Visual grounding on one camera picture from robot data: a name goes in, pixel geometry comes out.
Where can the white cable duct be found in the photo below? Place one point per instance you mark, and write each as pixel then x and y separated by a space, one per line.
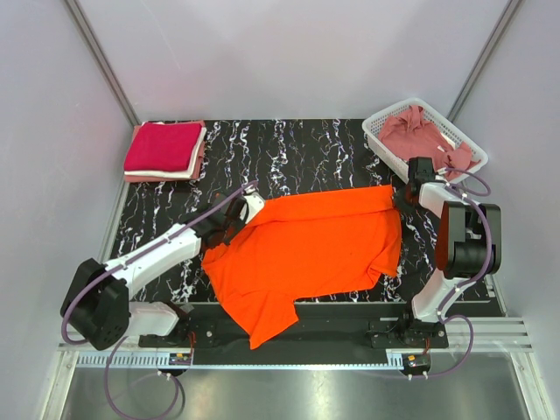
pixel 373 361

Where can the orange t shirt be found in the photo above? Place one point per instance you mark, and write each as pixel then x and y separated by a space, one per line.
pixel 306 246

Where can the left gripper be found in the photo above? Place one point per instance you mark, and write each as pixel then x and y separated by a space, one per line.
pixel 241 224

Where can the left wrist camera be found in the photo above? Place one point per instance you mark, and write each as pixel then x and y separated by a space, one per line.
pixel 255 203

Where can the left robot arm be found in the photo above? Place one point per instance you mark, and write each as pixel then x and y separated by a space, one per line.
pixel 99 308

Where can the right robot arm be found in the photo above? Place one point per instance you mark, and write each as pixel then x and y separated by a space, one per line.
pixel 468 248

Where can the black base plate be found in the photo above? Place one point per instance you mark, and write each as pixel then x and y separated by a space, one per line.
pixel 311 329

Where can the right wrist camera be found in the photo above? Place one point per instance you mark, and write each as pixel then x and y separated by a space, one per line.
pixel 421 170

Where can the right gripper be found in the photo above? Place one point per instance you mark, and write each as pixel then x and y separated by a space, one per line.
pixel 400 203

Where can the aluminium frame rail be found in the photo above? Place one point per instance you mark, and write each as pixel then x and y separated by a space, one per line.
pixel 492 334

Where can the dusty pink t shirt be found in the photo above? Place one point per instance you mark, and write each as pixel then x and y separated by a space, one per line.
pixel 409 135

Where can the folded magenta t shirt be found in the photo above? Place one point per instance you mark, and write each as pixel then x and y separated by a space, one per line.
pixel 162 146

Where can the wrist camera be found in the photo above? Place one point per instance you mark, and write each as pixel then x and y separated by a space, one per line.
pixel 421 170
pixel 255 203

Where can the folded pink t shirt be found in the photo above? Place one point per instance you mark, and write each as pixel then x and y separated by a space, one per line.
pixel 192 170

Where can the white plastic basket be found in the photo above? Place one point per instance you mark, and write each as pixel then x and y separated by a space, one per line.
pixel 372 127

